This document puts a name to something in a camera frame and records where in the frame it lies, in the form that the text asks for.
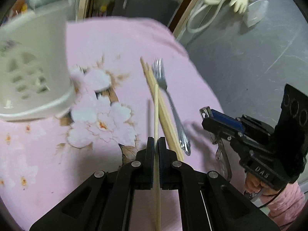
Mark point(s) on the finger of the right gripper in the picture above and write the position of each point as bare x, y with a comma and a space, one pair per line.
224, 134
219, 121

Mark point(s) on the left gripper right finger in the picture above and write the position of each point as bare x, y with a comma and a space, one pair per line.
167, 174

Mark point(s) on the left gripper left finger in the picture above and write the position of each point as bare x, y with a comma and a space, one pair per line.
144, 172

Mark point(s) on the silver vegetable peeler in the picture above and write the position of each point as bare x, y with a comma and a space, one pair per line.
221, 156

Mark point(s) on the pale bamboo chopstick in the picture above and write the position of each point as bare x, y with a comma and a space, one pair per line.
156, 181

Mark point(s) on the silver fork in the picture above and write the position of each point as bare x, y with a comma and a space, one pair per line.
159, 74

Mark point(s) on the person's right hand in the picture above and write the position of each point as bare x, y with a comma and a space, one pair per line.
254, 185

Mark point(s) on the pink floral table cloth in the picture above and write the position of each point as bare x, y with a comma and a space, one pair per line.
43, 161

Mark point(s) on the white plastic utensil holder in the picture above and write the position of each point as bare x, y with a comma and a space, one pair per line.
35, 82

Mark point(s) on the grey cabinet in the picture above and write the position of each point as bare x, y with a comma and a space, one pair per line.
159, 10

